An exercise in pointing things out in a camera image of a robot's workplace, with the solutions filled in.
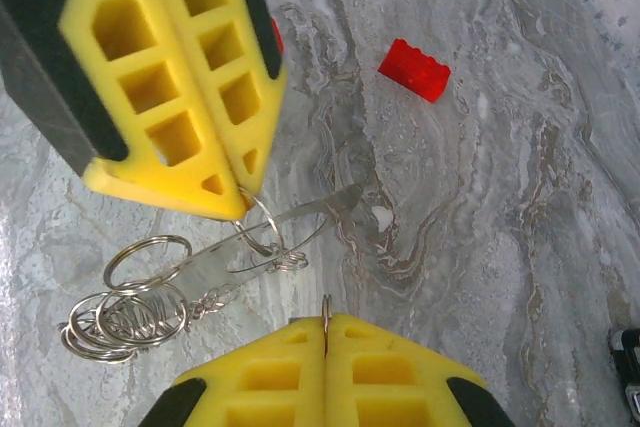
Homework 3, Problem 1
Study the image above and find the black case with metal latches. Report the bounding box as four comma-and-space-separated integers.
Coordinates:
608, 328, 640, 427

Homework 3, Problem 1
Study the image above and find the metal key holder with rings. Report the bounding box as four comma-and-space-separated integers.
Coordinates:
58, 181, 365, 363

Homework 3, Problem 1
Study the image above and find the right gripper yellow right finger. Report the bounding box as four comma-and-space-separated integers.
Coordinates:
325, 313, 517, 427

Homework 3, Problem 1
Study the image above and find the red toy brick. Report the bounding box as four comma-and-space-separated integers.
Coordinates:
377, 37, 452, 104
269, 16, 285, 56

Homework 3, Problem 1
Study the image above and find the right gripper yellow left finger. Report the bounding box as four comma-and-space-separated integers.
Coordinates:
134, 315, 330, 427

